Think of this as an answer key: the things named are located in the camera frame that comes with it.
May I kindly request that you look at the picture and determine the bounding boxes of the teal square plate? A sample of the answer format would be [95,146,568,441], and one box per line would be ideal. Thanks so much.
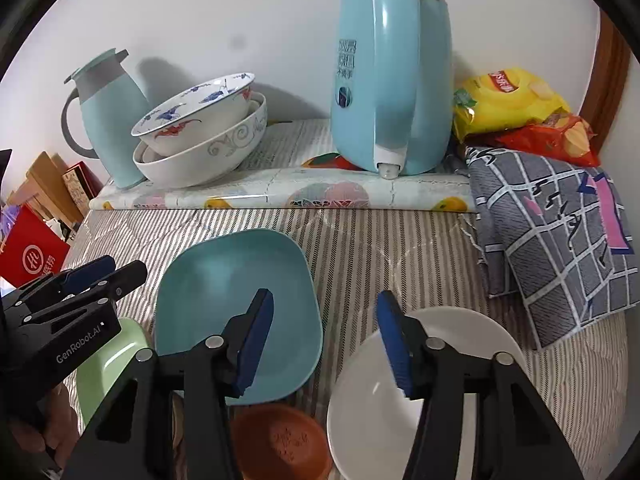
[154,228,323,407]

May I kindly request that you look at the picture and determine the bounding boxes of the grey checked cloth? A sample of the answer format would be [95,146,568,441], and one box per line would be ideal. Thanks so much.
[465,146,640,351]

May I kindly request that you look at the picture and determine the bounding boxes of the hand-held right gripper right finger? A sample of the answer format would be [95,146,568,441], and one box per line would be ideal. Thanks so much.
[376,290,583,480]

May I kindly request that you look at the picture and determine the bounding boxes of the blue and red patterned bowl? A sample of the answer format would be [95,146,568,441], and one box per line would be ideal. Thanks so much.
[131,72,256,157]

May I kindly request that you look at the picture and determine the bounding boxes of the plain white bowl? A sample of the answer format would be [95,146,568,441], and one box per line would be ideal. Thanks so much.
[326,306,528,480]

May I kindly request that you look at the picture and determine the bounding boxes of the terracotta brown bowl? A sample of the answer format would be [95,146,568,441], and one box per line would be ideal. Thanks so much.
[230,404,333,480]

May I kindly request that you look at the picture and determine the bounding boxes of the red patterned box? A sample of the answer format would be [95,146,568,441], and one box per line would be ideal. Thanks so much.
[61,161,104,211]

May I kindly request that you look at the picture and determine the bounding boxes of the light green plate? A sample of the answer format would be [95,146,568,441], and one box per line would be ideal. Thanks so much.
[75,317,153,426]

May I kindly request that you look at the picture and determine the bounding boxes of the light blue electric kettle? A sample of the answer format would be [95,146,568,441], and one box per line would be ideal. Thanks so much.
[330,0,455,179]

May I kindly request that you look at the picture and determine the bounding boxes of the white bowl with grey swirls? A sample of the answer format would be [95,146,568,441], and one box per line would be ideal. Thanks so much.
[132,91,268,188]

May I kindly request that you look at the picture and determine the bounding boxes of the red paper bag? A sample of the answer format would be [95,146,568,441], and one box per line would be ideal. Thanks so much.
[0,203,71,288]

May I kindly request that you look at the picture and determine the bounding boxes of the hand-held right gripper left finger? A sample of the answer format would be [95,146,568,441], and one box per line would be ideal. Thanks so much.
[62,287,276,480]

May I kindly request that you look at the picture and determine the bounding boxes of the fruit print mat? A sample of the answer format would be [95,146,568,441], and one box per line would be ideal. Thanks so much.
[89,120,476,211]

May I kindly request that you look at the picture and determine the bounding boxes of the light blue thermos jug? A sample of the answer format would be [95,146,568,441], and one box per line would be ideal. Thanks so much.
[61,48,151,190]

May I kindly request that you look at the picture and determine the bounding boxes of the wooden boards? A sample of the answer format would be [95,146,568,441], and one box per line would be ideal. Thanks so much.
[7,151,86,226]

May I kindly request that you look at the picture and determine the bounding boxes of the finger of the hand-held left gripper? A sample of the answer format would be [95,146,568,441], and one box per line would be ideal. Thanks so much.
[15,260,149,331]
[10,255,117,311]

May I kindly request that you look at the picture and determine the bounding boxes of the yellow chip bag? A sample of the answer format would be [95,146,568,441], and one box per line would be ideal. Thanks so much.
[452,68,571,143]

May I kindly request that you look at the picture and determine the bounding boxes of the person's left hand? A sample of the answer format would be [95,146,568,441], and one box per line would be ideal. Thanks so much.
[7,377,81,468]

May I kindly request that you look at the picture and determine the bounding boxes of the red chip bag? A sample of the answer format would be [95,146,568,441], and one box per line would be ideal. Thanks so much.
[492,114,601,168]

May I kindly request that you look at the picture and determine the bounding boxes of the black flat panel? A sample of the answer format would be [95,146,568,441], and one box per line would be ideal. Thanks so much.
[0,149,14,196]

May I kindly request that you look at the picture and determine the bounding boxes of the brown wooden frame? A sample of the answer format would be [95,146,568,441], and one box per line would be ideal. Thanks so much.
[580,10,632,153]

